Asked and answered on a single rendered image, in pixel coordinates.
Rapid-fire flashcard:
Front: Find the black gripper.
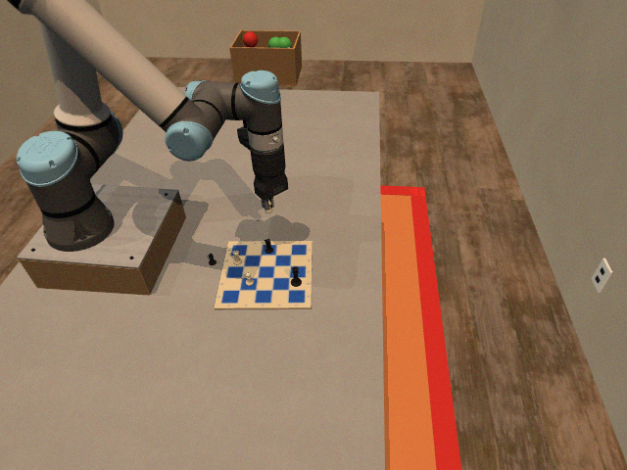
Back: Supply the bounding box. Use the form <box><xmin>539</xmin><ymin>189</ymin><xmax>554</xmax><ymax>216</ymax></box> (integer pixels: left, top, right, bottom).
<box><xmin>237</xmin><ymin>120</ymin><xmax>288</xmax><ymax>211</ymax></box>

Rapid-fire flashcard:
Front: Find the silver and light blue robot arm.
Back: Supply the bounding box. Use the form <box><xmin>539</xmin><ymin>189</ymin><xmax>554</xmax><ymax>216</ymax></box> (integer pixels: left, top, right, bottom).
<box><xmin>7</xmin><ymin>0</ymin><xmax>282</xmax><ymax>252</ymax></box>

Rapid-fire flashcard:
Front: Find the blue and cream chessboard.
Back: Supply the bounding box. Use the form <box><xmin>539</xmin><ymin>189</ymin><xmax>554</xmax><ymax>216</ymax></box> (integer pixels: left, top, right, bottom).
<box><xmin>215</xmin><ymin>241</ymin><xmax>313</xmax><ymax>309</ymax></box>

